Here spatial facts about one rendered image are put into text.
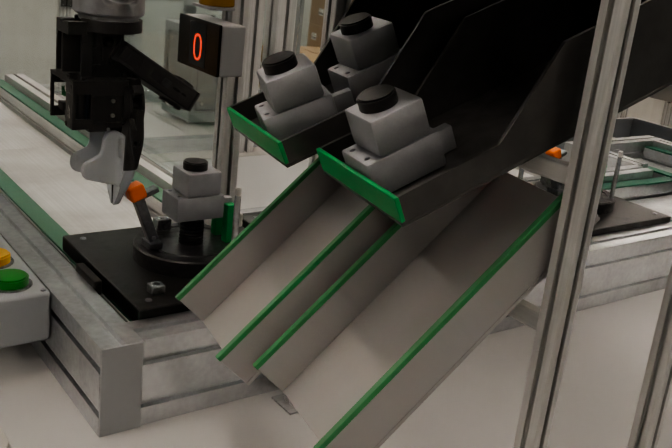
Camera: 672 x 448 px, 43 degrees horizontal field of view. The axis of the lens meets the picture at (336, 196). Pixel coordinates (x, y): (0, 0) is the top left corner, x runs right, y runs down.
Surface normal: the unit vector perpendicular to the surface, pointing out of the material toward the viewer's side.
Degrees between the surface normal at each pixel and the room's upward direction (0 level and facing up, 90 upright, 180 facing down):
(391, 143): 90
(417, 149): 90
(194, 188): 90
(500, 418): 0
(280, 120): 95
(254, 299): 45
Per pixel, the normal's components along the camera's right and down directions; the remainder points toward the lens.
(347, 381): -0.55, -0.65
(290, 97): 0.27, 0.39
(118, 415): 0.58, 0.30
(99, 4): 0.01, 0.30
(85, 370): -0.81, 0.09
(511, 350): 0.11, -0.95
